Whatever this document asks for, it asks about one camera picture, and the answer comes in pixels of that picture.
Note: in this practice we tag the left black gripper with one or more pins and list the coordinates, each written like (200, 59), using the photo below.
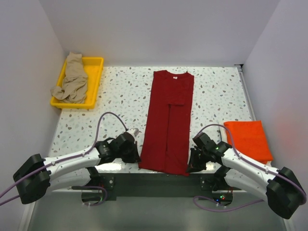
(134, 157)

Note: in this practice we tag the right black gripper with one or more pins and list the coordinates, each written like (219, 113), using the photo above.
(193, 166)

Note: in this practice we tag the dark red t shirt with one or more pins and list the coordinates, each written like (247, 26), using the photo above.
(166, 139)

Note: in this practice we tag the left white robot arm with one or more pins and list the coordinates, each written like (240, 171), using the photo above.
(39, 175)

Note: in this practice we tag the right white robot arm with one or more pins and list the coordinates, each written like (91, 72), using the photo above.
(280, 188)

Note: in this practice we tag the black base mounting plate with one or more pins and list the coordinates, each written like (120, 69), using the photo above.
(152, 185)

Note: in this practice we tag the orange folded t shirt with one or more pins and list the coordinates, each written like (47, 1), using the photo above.
(250, 139)

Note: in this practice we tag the beige crumpled t shirt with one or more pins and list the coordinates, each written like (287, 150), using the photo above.
(75, 83)

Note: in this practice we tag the yellow plastic tray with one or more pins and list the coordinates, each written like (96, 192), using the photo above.
(93, 66)

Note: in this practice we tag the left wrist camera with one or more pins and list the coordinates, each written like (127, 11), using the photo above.
(133, 132)

